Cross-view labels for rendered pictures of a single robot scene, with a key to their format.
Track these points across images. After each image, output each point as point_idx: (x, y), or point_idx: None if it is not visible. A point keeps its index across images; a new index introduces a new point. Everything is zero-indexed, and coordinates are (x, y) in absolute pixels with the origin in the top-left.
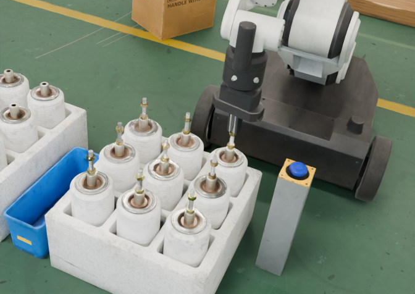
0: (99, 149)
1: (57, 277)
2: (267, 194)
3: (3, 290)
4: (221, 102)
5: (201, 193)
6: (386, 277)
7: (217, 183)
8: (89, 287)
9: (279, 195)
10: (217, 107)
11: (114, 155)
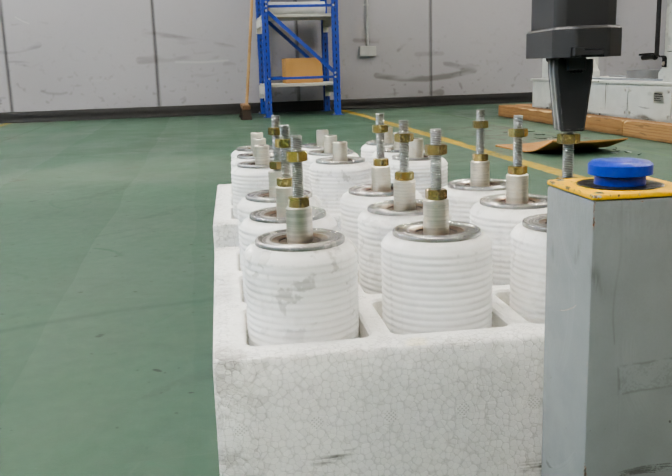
0: None
1: (208, 396)
2: None
3: (143, 376)
4: (530, 34)
5: (394, 228)
6: None
7: (459, 231)
8: (215, 424)
9: (552, 258)
10: (527, 55)
11: (368, 191)
